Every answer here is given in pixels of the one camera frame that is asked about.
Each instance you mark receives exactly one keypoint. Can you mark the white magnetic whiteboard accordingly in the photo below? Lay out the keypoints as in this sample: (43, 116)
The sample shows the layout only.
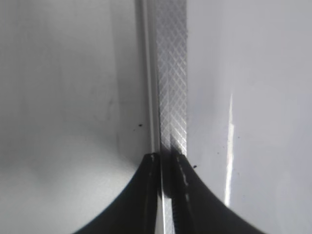
(230, 87)

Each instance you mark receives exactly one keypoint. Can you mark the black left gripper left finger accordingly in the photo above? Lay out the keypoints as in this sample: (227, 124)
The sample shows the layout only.
(134, 210)

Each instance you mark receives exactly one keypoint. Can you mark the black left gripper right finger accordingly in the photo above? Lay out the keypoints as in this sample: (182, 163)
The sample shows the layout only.
(212, 202)

